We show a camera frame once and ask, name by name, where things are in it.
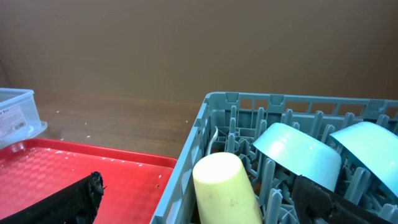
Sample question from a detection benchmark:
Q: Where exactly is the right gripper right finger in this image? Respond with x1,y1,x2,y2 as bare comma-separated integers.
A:
292,175,395,224

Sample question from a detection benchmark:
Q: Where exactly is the green bowl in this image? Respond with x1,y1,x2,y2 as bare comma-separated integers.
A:
253,123,341,192

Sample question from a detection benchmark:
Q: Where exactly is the grey dishwasher rack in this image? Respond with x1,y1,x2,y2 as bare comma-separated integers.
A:
151,92,397,224

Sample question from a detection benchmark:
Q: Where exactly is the light blue bowl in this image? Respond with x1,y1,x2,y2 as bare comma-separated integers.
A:
330,121,397,195

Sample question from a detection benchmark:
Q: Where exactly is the clear plastic bin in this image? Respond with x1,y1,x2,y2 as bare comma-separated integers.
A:
0,88,48,149

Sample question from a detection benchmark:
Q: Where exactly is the red serving tray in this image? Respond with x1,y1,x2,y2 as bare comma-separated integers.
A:
1,139,177,223

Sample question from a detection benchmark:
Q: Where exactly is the yellow cup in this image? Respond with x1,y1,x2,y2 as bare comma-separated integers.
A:
192,152,262,224

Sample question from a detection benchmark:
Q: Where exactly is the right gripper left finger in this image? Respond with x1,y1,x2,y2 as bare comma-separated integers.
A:
1,171,104,224

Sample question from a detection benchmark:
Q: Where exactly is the white plastic spoon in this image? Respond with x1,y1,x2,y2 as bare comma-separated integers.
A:
205,126,218,156

